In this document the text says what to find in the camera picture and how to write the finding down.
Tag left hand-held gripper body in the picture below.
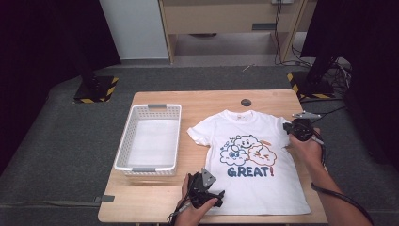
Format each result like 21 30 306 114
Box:
186 168 218 209

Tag black floor cable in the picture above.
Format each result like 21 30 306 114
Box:
303 105 348 125
299 97 345 104

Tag left hand-held gripper cable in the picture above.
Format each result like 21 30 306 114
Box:
168 192 193 226

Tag black stand with striped base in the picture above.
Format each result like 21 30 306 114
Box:
286 56 336 101
72 70 120 105

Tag person's right hand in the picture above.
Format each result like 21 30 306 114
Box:
288 126 325 172

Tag right hand-held gripper cable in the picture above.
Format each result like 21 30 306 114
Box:
310 136 375 226

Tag light wooden desk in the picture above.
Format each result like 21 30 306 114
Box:
158 0 310 64

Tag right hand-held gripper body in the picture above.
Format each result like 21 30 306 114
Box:
287 110 323 143

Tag white plastic basket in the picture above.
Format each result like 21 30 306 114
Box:
113 103 183 177

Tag white printed t-shirt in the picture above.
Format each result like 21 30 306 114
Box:
186 109 311 217

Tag grey drawer handle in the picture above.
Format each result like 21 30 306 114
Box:
251 23 277 31

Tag hand-held gripper cable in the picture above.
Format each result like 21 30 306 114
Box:
310 136 375 226
168 192 193 226

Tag white panel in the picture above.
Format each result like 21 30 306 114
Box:
98 0 170 60

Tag black hanging cables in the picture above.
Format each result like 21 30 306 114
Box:
273 0 314 68

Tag dark curtain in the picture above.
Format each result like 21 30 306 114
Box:
300 0 399 172

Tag grey tape piece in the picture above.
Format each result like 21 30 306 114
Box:
93 194 116 204

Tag person's left hand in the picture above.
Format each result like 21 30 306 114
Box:
174 173 219 226

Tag tangled cable bundle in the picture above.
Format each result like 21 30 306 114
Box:
326 56 354 95

